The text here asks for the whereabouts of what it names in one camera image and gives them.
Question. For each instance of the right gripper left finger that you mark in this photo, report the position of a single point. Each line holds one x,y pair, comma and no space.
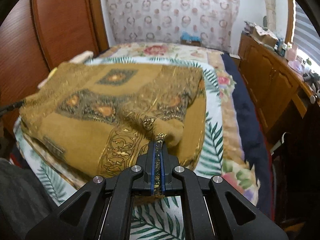
102,208

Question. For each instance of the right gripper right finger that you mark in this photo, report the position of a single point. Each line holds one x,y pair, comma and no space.
211,207

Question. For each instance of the mustard gold patterned garment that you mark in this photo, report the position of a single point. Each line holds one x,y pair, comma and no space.
99,119

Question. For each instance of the floral bed blanket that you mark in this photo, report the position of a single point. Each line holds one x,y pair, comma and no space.
222,152

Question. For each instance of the green leaf print sheet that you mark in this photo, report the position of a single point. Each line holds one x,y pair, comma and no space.
156,216

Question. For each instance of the navy blue bed mattress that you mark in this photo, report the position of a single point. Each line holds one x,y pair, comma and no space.
252,139

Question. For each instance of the beige folded cloth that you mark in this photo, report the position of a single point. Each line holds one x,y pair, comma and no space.
80,58

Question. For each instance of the brown louvered wardrobe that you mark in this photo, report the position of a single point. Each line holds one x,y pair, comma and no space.
37,35

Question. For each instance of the long wooden sideboard cabinet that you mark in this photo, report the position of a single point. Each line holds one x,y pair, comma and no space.
272,84

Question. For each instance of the black tripod gadget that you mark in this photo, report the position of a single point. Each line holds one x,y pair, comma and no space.
312,79

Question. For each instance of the pink circle patterned curtain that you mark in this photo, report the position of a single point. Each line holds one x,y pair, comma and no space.
166,20

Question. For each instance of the pink bottle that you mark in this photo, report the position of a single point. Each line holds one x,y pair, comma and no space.
291,53

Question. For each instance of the open cardboard box on cabinet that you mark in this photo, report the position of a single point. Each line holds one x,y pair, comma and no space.
262,36

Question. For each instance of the small grey fan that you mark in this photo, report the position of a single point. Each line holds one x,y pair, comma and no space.
265,21

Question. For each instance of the grey zebra window blind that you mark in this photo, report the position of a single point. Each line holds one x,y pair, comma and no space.
305,35

